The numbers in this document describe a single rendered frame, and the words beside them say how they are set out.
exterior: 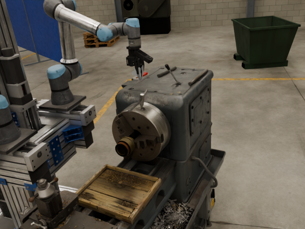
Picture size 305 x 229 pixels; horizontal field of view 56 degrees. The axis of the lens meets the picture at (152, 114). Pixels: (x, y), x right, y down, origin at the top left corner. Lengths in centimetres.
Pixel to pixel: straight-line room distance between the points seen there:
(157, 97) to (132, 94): 17
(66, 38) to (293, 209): 224
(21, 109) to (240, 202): 195
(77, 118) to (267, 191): 185
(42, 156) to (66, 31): 80
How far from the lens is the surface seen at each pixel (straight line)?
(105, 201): 150
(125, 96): 173
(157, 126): 150
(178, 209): 188
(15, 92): 183
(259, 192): 292
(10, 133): 163
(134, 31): 171
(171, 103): 158
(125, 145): 147
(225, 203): 276
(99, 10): 1239
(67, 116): 196
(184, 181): 185
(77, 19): 173
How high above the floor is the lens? 186
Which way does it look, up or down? 25 degrees down
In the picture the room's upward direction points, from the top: 5 degrees counter-clockwise
